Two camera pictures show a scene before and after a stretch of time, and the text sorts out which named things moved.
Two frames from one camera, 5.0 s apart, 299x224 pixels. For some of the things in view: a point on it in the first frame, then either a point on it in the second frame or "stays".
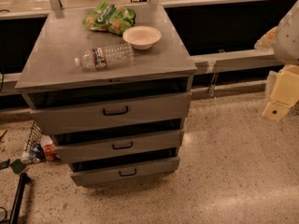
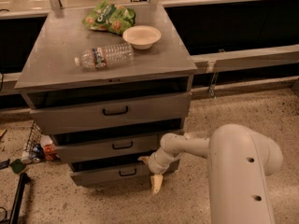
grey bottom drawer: (121, 170) stays
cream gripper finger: (267, 42) to (146, 159)
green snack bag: (109, 17) stays
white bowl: (141, 37) stays
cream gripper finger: (276, 110) to (156, 182)
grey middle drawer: (83, 151) stays
